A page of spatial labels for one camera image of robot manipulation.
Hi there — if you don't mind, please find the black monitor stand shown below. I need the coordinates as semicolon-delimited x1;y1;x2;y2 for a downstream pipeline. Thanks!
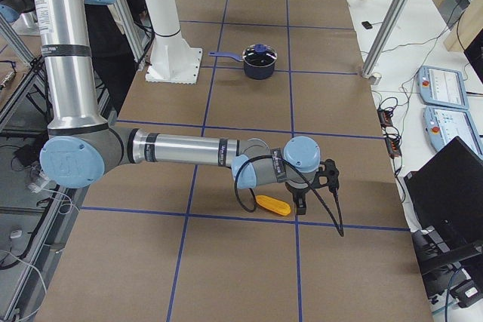
411;224;482;300

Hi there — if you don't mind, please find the orange black power strip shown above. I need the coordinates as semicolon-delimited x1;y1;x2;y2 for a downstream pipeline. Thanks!
377;108;402;159

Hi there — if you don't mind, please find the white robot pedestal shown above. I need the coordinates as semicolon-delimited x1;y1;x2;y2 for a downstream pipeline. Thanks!
145;0;203;84

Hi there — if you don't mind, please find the upper teach pendant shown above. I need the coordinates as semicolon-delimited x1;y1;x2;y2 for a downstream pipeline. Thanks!
415;66;469;110

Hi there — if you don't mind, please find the lower teach pendant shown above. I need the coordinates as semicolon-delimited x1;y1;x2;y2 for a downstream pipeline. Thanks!
423;106;482;157

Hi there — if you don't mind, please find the yellow toy corn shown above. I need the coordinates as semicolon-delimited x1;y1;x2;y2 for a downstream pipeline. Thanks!
255;195;291;216

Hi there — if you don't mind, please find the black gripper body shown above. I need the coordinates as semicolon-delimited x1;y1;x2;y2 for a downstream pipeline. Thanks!
285;180;310;198

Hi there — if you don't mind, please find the black laptop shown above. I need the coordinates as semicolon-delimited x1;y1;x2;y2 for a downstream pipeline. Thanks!
404;136;482;242

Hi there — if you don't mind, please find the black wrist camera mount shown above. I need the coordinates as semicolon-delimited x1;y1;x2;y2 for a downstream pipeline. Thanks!
311;159;340;193

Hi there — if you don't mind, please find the aluminium side frame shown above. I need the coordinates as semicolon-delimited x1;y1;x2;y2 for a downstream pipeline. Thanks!
1;20;87;321

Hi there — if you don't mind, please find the teach pendant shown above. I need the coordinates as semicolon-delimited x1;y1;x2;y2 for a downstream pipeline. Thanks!
415;66;469;110
423;106;482;157

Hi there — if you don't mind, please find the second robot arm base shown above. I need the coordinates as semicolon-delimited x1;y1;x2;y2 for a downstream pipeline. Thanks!
1;0;40;36

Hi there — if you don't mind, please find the aluminium frame post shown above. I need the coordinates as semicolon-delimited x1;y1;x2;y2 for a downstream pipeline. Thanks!
361;0;408;85

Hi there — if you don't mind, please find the glass lid blue knob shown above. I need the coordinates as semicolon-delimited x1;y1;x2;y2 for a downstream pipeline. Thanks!
242;44;278;67

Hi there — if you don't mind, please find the dark blue saucepan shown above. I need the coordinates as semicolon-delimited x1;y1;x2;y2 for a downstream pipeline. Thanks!
208;51;276;80

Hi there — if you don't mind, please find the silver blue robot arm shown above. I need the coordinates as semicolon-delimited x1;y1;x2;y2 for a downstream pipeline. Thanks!
34;0;326;213

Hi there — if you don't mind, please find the person in black clothes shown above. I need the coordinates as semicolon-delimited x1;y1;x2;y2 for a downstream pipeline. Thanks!
85;0;147;112

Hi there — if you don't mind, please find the small black device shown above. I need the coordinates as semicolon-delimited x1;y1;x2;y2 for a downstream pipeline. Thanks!
361;21;373;29

